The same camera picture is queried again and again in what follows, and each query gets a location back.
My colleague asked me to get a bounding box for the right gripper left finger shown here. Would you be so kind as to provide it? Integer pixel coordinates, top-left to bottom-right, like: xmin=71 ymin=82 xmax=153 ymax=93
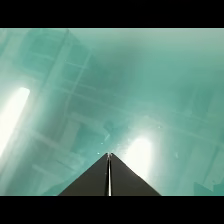
xmin=58 ymin=152 xmax=110 ymax=197

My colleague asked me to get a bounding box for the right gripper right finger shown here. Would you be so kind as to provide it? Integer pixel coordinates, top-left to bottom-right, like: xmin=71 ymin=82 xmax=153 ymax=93
xmin=109 ymin=152 xmax=162 ymax=197

